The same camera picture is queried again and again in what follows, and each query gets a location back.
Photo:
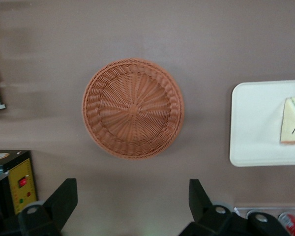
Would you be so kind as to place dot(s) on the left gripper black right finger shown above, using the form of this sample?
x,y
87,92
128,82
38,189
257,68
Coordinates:
x,y
209,218

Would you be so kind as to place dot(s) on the triangular sandwich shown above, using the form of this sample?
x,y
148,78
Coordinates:
x,y
291,123

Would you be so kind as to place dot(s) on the red cola bottle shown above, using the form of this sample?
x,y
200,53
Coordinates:
x,y
293,222

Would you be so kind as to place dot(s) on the clear acrylic bottle rack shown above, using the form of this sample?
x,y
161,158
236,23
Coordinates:
x,y
273,208

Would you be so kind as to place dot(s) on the cream plastic tray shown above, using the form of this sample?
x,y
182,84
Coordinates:
x,y
255,127

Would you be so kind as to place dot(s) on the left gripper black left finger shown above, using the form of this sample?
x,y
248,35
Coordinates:
x,y
59,209

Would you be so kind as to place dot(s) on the black food warmer machine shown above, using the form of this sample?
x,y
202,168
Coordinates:
x,y
22,172

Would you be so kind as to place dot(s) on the brown wicker basket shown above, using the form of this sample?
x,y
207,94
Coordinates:
x,y
134,109

